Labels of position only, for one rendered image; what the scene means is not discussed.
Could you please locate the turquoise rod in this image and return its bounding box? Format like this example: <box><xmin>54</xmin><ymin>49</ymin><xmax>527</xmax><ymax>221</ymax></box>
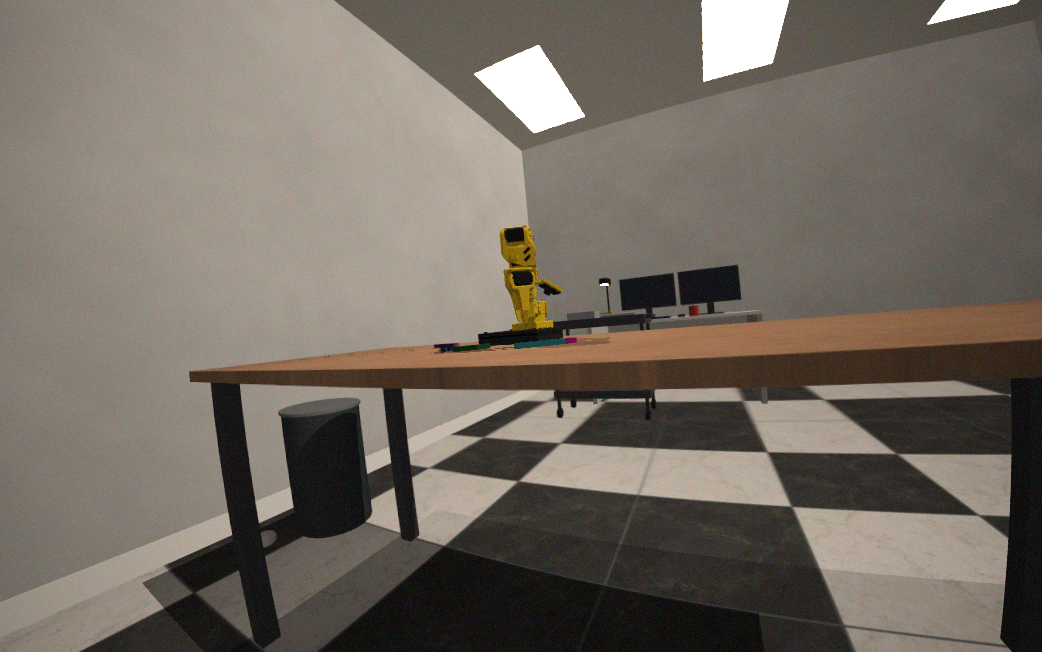
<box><xmin>514</xmin><ymin>338</ymin><xmax>566</xmax><ymax>349</ymax></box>

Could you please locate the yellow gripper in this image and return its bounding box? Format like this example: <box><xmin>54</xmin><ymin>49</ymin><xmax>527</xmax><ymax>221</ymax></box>
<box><xmin>503</xmin><ymin>266</ymin><xmax>563</xmax><ymax>324</ymax></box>

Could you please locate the green rod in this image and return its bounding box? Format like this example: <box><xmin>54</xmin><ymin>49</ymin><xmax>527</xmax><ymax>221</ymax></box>
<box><xmin>452</xmin><ymin>343</ymin><xmax>491</xmax><ymax>352</ymax></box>

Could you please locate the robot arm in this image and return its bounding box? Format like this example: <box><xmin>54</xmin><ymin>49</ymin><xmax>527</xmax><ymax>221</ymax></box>
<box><xmin>500</xmin><ymin>225</ymin><xmax>553</xmax><ymax>331</ymax></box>

